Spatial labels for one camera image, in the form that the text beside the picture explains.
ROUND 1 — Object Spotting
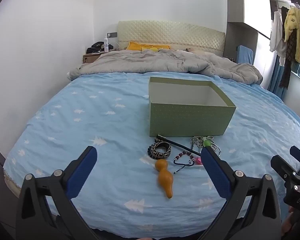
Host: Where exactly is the silver ball chain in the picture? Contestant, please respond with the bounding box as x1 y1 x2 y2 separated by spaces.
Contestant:
190 136 222 155

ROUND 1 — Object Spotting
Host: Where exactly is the green cardboard box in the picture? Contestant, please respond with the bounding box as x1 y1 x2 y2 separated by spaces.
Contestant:
148 77 237 137

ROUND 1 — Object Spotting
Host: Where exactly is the black and cream patterned bangle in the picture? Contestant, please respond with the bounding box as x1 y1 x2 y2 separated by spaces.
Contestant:
150 142 172 159

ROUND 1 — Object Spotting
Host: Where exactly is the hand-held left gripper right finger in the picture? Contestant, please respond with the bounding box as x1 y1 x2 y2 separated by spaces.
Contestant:
201 146 282 240

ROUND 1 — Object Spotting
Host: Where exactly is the blue towel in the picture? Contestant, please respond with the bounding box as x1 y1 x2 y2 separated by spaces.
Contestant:
236 45 254 65

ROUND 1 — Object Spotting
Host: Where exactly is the blue curtain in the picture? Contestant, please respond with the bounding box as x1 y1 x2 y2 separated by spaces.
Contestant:
267 55 288 101

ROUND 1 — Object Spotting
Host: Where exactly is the orange gourd ornament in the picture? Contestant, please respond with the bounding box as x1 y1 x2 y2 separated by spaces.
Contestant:
155 159 174 199

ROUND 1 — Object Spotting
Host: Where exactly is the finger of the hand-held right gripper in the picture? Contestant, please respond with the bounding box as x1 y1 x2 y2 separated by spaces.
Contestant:
290 145 300 167
270 155 300 180

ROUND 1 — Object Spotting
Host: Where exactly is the yellow hanging hoodie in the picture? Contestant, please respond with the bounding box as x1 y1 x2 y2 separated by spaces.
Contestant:
284 6 300 65

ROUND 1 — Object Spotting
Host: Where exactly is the wooden nightstand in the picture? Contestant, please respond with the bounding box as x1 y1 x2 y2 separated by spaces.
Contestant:
83 51 108 64

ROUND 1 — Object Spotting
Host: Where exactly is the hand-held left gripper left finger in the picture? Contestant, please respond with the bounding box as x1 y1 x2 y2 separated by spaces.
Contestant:
16 146 108 240

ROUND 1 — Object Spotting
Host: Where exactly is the cream quilted headboard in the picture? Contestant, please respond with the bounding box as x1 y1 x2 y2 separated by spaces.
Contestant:
117 21 226 57

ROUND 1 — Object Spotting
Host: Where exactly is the blue bed sheet with trees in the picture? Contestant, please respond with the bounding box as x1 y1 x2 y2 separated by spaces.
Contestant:
3 71 300 233

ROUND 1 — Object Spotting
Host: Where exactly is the white hanging shirt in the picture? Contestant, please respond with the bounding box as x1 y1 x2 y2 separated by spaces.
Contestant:
269 10 287 58

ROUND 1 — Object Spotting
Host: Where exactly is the grey wardrobe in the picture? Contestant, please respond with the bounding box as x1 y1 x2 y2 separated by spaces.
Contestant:
226 0 271 63

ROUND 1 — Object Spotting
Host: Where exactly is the yellow pillow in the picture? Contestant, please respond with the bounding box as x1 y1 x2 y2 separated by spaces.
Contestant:
126 42 171 53

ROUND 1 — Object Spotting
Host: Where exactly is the dark red beaded bracelet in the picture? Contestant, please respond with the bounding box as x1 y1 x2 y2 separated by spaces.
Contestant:
174 150 196 174

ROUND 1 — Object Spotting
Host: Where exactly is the black bag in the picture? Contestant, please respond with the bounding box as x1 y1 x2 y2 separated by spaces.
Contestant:
86 42 114 54

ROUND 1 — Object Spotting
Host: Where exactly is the black coil hair tie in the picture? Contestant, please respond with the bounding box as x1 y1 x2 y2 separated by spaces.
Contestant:
147 143 163 158

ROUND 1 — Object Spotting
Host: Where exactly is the black clothes rack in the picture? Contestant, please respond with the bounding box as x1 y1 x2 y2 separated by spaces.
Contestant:
276 0 300 13

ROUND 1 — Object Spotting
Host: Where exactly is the grey duvet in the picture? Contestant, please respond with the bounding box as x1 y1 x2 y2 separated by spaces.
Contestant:
67 49 263 84

